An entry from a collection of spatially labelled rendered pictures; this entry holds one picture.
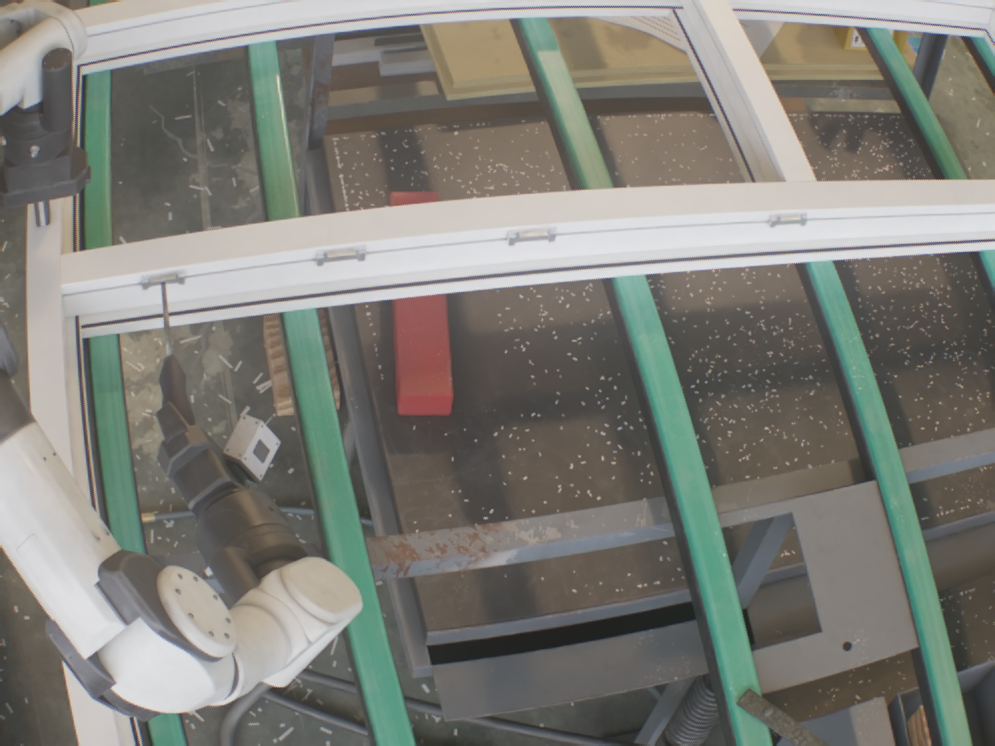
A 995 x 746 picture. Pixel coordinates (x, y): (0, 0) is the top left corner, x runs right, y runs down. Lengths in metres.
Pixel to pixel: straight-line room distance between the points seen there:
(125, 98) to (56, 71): 1.69
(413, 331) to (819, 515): 0.59
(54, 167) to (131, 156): 1.42
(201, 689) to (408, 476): 0.81
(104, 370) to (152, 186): 1.33
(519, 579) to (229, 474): 0.50
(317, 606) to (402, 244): 0.49
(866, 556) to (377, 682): 0.53
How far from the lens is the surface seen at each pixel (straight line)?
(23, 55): 1.54
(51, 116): 1.56
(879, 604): 1.69
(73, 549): 1.17
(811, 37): 2.55
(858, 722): 1.81
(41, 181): 1.68
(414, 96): 2.31
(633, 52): 2.40
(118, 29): 2.00
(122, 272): 1.70
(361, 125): 2.70
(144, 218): 2.97
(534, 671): 1.90
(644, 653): 1.93
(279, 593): 1.37
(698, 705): 2.02
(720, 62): 2.03
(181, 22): 2.00
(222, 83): 3.20
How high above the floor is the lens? 2.27
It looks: 54 degrees down
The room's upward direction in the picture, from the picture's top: 9 degrees clockwise
